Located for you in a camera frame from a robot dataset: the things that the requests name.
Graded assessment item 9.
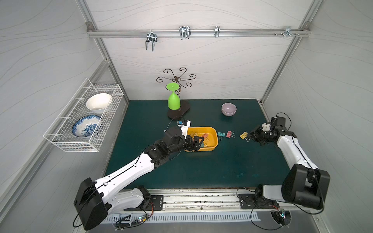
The yellow binder clip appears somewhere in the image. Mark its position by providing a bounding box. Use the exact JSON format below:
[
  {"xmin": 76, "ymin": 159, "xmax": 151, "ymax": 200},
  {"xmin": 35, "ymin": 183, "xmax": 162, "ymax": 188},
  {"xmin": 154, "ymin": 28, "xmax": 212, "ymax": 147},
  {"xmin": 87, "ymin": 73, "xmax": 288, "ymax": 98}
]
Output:
[{"xmin": 240, "ymin": 132, "xmax": 251, "ymax": 142}]

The yellow plastic storage box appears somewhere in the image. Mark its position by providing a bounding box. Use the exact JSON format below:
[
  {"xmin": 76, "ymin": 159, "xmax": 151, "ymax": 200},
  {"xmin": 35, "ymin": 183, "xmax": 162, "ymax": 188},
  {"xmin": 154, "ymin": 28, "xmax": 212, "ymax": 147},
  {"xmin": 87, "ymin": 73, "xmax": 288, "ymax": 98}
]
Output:
[{"xmin": 184, "ymin": 127, "xmax": 219, "ymax": 152}]

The teal binder clip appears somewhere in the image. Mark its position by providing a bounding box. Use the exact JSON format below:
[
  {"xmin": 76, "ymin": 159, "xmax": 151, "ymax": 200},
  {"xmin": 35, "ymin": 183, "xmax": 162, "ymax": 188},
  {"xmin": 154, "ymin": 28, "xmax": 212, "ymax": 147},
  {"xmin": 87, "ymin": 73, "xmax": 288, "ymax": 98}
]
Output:
[{"xmin": 217, "ymin": 132, "xmax": 225, "ymax": 141}]

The pink binder clip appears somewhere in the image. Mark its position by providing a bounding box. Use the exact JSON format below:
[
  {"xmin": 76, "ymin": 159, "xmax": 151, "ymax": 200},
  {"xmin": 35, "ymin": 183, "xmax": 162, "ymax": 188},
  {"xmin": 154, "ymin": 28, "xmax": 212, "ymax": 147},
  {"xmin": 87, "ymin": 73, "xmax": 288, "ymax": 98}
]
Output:
[{"xmin": 226, "ymin": 131, "xmax": 236, "ymax": 138}]

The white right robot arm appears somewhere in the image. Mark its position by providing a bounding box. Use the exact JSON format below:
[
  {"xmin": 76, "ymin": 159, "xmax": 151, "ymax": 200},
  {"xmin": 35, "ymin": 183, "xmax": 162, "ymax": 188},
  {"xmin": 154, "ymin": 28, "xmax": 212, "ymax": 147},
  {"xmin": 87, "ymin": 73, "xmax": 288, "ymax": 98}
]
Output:
[{"xmin": 249, "ymin": 126, "xmax": 330, "ymax": 212}]

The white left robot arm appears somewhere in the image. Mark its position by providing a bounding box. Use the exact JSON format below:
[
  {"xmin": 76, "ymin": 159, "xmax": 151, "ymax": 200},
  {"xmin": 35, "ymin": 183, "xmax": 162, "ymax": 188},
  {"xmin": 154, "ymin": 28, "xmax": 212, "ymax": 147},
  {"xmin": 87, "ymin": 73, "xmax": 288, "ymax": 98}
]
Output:
[{"xmin": 73, "ymin": 126, "xmax": 204, "ymax": 231}]

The dark metal cup stand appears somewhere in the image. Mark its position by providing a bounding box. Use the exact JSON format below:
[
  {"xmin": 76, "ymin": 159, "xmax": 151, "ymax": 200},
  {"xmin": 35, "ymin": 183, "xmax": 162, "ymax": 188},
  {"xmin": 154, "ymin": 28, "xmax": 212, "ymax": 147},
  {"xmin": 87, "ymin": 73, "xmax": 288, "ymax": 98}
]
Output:
[{"xmin": 156, "ymin": 68, "xmax": 197, "ymax": 119}]

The green plastic goblet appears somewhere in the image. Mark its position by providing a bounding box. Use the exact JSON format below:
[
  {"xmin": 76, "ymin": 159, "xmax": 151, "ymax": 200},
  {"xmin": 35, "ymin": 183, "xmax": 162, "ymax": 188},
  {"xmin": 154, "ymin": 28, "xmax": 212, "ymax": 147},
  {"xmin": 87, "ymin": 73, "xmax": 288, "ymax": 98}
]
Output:
[{"xmin": 166, "ymin": 83, "xmax": 181, "ymax": 110}]

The lilac ceramic bowl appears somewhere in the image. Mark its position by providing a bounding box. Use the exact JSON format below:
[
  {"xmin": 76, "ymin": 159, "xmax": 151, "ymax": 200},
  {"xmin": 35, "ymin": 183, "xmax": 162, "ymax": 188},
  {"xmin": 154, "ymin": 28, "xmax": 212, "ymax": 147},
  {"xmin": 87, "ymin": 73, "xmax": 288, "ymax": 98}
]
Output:
[{"xmin": 221, "ymin": 103, "xmax": 237, "ymax": 117}]

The white ceramic bowl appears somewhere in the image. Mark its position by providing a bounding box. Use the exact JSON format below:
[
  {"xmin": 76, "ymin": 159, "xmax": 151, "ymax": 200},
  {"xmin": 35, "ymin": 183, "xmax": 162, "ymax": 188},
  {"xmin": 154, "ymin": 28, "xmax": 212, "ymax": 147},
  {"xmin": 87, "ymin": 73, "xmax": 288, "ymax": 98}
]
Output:
[{"xmin": 85, "ymin": 93, "xmax": 112, "ymax": 114}]

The blue patterned ceramic plate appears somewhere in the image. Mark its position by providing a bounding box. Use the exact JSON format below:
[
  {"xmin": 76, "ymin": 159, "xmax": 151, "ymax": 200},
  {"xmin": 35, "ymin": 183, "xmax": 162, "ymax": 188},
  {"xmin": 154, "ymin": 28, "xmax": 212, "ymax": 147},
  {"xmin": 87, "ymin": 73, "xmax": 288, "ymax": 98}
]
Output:
[{"xmin": 72, "ymin": 115, "xmax": 102, "ymax": 138}]

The metal loop hook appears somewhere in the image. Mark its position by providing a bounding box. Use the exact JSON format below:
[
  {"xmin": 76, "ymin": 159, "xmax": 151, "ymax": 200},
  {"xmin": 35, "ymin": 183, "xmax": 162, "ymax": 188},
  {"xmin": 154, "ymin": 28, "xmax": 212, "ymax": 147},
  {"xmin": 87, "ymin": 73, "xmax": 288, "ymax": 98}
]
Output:
[{"xmin": 179, "ymin": 26, "xmax": 191, "ymax": 40}]

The metal double hook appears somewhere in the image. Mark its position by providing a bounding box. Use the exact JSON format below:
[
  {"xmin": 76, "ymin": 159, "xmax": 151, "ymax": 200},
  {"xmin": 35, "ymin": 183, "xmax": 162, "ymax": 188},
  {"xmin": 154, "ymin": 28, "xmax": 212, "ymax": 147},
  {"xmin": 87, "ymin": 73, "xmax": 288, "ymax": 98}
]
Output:
[{"xmin": 145, "ymin": 32, "xmax": 158, "ymax": 51}]

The small metal hook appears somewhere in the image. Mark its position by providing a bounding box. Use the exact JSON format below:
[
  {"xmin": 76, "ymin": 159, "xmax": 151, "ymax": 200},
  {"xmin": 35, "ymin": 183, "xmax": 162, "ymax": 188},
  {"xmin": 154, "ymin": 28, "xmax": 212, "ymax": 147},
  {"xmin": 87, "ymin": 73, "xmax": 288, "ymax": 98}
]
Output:
[{"xmin": 214, "ymin": 26, "xmax": 220, "ymax": 38}]

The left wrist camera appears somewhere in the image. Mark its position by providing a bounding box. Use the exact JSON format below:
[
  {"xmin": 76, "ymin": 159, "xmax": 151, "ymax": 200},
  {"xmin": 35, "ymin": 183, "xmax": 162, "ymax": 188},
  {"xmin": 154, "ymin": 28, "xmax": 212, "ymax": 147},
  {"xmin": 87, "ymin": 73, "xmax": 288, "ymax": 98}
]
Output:
[{"xmin": 177, "ymin": 120, "xmax": 191, "ymax": 139}]

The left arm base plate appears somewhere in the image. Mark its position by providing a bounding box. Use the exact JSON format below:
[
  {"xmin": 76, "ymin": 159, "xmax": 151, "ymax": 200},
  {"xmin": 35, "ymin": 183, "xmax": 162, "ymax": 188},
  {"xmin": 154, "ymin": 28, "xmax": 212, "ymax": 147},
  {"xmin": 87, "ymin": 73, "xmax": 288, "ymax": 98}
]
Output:
[{"xmin": 124, "ymin": 195, "xmax": 164, "ymax": 212}]

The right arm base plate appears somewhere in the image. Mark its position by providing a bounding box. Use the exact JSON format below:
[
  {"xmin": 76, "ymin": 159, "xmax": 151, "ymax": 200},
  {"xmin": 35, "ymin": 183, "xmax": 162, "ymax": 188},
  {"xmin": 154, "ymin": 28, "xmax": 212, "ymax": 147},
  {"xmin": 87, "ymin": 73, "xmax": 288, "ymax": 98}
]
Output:
[{"xmin": 237, "ymin": 193, "xmax": 280, "ymax": 210}]

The metal bracket hook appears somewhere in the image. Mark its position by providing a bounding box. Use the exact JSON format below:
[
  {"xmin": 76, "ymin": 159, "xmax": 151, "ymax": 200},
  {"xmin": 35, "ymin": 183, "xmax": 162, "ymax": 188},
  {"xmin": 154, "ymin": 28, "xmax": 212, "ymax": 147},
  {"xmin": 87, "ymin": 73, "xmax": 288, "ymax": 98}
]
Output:
[{"xmin": 274, "ymin": 26, "xmax": 300, "ymax": 38}]

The white wire wall basket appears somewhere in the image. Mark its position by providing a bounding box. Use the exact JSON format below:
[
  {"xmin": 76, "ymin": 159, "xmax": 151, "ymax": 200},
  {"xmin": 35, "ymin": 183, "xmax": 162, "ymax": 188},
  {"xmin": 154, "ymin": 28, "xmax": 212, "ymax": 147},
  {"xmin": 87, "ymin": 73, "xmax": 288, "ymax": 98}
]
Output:
[{"xmin": 43, "ymin": 78, "xmax": 123, "ymax": 152}]

